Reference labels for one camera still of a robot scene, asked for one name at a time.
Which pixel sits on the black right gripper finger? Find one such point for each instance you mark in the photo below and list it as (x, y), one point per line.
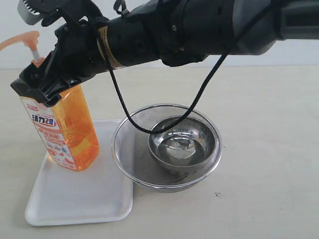
(36, 77)
(61, 84)

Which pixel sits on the small stainless steel bowl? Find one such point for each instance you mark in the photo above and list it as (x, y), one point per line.
(188, 144)

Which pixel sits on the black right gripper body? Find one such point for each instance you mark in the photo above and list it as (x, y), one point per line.
(75, 59)

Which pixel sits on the steel mesh strainer basket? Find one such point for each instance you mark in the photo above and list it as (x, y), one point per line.
(131, 154)

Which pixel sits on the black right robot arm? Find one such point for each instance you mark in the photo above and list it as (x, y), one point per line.
(177, 32)

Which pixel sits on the white rectangular plastic tray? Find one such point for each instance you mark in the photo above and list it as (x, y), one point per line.
(101, 193)

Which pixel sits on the orange dish soap pump bottle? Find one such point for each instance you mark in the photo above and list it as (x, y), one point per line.
(66, 129)

